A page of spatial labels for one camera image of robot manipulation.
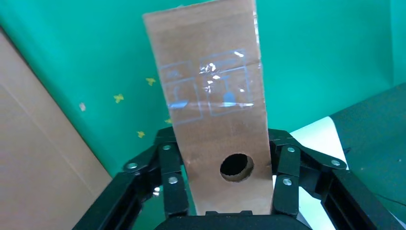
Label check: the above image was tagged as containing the white smooth panel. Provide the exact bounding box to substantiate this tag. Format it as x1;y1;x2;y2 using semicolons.
289;116;350;230

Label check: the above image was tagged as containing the green felt mat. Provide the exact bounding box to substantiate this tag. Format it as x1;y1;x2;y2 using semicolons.
0;0;406;230

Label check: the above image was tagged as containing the small brown cardboard box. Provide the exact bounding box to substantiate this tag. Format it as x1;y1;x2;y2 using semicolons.
143;0;275;216

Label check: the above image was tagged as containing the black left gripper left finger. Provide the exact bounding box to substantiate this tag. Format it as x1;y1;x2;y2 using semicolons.
72;126;191;230

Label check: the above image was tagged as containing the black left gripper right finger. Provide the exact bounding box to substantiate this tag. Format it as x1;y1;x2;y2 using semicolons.
268;128;397;230

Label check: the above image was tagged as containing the large open cardboard carton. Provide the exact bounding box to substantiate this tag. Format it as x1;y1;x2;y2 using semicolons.
0;28;113;230

